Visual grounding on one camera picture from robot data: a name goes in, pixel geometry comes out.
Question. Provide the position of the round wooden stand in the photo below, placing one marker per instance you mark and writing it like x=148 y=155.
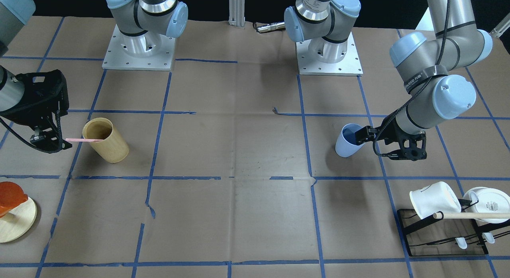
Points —
x=18 y=221

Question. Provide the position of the aluminium frame post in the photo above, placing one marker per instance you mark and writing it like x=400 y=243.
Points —
x=237 y=13

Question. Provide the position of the wooden rack dowel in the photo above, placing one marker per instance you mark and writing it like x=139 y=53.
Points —
x=464 y=215

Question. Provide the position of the white cup on rack rear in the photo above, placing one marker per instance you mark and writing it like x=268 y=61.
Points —
x=487 y=200

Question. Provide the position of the orange object on stand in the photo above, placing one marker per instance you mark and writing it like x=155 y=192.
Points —
x=11 y=196

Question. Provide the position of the light blue plastic cup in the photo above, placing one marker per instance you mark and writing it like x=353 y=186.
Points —
x=346 y=144

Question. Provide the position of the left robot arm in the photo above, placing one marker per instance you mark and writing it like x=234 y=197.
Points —
x=423 y=65

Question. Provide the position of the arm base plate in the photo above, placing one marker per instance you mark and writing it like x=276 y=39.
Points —
x=119 y=59
x=346 y=59

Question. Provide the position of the metal cable connector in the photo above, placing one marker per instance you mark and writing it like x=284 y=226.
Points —
x=278 y=26

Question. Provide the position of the white cup on rack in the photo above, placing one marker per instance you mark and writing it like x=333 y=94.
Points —
x=487 y=200
x=433 y=198

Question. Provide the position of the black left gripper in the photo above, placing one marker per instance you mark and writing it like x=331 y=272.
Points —
x=390 y=133

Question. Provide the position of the tan bamboo cylinder holder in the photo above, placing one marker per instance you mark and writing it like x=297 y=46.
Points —
x=112 y=147

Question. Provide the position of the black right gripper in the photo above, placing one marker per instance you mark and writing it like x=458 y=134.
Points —
x=32 y=95

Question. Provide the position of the black wire cup rack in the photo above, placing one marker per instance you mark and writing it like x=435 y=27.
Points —
x=440 y=237

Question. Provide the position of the white cup on rack front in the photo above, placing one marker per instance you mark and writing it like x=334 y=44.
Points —
x=433 y=198

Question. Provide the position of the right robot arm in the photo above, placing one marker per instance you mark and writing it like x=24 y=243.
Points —
x=133 y=18

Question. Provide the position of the pink chopstick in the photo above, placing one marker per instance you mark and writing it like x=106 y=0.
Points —
x=83 y=140

